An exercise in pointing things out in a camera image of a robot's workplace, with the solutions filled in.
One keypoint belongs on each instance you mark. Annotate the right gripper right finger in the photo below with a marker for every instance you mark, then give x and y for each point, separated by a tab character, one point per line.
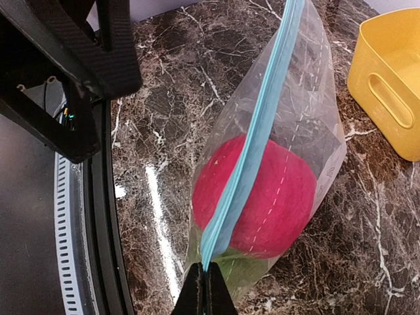
217	298

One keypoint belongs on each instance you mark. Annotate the red fake apple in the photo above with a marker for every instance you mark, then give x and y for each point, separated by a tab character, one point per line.
278	207

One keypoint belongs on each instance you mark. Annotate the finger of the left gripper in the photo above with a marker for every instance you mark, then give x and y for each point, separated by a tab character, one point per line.
107	67
23	62

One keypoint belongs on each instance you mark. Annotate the clear zip top bag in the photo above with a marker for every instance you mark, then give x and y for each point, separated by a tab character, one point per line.
287	96

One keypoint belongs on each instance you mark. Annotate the white slotted cable duct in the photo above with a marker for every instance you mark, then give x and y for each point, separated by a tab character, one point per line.
63	237

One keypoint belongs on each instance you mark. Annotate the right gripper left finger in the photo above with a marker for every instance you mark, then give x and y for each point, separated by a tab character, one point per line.
190	300

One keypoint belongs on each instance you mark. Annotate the black front rail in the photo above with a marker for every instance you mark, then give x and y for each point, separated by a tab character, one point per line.
110	283

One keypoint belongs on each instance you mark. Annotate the green fake grapes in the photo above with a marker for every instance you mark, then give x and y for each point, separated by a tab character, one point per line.
239	271

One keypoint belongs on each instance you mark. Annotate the yellow plastic bin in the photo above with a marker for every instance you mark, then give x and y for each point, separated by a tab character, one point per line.
384	77

